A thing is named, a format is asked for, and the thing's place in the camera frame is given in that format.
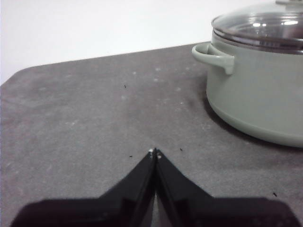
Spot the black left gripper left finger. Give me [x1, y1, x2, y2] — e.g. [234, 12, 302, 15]
[10, 148, 157, 227]

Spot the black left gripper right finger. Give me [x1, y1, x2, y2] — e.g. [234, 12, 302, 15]
[155, 148, 303, 227]

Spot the glass lid with green knob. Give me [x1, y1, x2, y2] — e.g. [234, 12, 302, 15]
[211, 0, 303, 52]

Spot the green electric cooking pot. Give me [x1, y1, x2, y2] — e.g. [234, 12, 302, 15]
[191, 32, 303, 148]

